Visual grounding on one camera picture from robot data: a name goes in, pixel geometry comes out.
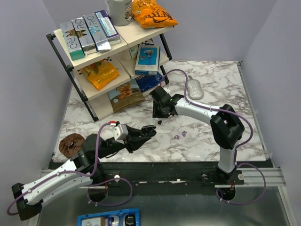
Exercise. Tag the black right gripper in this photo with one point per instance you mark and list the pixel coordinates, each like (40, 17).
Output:
(155, 114)

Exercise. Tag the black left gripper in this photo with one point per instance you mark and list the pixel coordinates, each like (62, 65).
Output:
(133, 141)

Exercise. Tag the black earbud charging case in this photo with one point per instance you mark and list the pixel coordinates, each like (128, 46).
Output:
(148, 131)

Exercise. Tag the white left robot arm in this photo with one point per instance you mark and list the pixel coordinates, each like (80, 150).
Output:
(82, 169)

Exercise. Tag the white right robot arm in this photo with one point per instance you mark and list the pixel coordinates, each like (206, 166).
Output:
(226, 126)

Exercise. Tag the dark blue snack bag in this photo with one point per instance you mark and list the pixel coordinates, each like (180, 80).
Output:
(146, 82)

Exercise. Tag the brown cookie bag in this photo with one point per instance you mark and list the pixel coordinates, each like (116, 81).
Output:
(125, 95)

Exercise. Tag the blue razor box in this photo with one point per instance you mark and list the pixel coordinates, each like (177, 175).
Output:
(147, 61)

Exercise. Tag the white cup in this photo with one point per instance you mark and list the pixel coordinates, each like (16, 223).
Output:
(129, 54)

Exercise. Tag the orange snack bag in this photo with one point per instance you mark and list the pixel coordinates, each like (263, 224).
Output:
(99, 74)

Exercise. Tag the brown crumpled wrapper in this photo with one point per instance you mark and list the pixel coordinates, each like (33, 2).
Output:
(71, 144)

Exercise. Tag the purple white box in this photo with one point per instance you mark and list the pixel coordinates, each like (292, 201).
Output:
(111, 33)

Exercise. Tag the blue plastic tray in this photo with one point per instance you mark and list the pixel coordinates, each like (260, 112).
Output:
(125, 217)

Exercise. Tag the blue silver RO box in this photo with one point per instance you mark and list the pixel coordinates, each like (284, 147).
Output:
(98, 35)

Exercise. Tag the orange chips bag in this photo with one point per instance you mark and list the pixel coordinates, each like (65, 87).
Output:
(149, 14)

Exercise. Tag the teal RO box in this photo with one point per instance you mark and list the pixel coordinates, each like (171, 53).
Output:
(72, 42)

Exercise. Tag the grey printed mug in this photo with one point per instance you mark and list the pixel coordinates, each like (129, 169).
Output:
(120, 11)

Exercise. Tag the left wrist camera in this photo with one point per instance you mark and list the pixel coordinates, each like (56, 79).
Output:
(120, 133)

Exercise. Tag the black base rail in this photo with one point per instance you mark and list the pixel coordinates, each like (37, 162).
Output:
(168, 178)

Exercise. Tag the black frame wooden shelf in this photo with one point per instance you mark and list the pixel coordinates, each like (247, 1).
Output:
(97, 102)

